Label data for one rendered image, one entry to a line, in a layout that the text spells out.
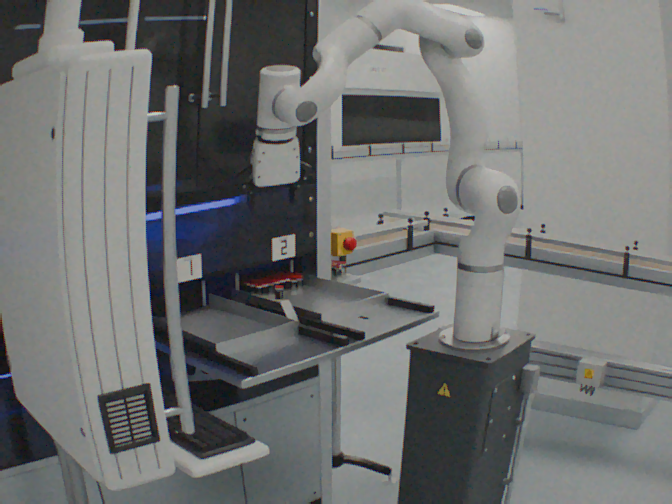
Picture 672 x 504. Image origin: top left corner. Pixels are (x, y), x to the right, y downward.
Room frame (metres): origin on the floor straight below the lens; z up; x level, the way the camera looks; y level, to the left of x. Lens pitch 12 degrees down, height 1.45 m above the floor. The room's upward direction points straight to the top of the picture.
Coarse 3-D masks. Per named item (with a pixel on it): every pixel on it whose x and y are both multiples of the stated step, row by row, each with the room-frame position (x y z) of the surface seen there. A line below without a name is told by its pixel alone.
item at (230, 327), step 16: (224, 304) 1.91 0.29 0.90; (240, 304) 1.86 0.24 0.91; (160, 320) 1.69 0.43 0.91; (192, 320) 1.81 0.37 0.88; (208, 320) 1.81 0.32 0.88; (224, 320) 1.82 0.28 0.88; (240, 320) 1.82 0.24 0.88; (256, 320) 1.82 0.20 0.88; (272, 320) 1.78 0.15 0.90; (288, 320) 1.75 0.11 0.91; (192, 336) 1.60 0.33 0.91; (208, 336) 1.68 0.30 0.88; (224, 336) 1.69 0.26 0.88; (240, 336) 1.60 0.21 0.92; (256, 336) 1.63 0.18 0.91; (272, 336) 1.67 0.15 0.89; (288, 336) 1.70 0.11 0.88; (224, 352) 1.55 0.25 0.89
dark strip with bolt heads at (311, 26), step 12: (312, 0) 2.14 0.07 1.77; (312, 12) 2.14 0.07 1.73; (312, 24) 2.14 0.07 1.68; (312, 36) 2.15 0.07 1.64; (312, 48) 2.15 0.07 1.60; (312, 60) 2.15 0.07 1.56; (312, 72) 2.15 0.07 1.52; (312, 120) 2.15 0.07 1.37; (312, 132) 2.15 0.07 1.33; (312, 144) 2.15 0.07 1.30; (312, 156) 2.15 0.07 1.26
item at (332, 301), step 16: (304, 288) 2.15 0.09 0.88; (320, 288) 2.14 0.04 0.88; (336, 288) 2.10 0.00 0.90; (352, 288) 2.06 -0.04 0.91; (368, 288) 2.02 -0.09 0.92; (272, 304) 1.90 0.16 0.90; (304, 304) 1.98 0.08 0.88; (320, 304) 1.98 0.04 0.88; (336, 304) 1.98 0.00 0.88; (352, 304) 1.87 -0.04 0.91; (368, 304) 1.92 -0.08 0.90; (384, 304) 1.97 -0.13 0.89; (336, 320) 1.83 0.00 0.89
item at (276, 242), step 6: (294, 234) 2.09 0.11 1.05; (276, 240) 2.04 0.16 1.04; (282, 240) 2.05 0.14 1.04; (288, 240) 2.07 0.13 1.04; (294, 240) 2.09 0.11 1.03; (276, 246) 2.04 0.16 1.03; (282, 246) 2.05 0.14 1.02; (288, 246) 2.07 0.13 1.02; (294, 246) 2.09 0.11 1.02; (276, 252) 2.04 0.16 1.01; (288, 252) 2.07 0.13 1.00; (294, 252) 2.09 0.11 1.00; (276, 258) 2.04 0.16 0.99; (282, 258) 2.05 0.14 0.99
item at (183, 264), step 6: (180, 258) 1.79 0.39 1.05; (186, 258) 1.80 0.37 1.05; (192, 258) 1.82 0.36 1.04; (198, 258) 1.83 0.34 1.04; (180, 264) 1.78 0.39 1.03; (186, 264) 1.80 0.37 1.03; (192, 264) 1.81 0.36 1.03; (198, 264) 1.83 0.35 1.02; (180, 270) 1.78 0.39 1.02; (186, 270) 1.80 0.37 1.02; (198, 270) 1.83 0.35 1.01; (180, 276) 1.78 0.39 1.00; (186, 276) 1.80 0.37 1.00; (192, 276) 1.81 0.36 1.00; (198, 276) 1.83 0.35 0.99
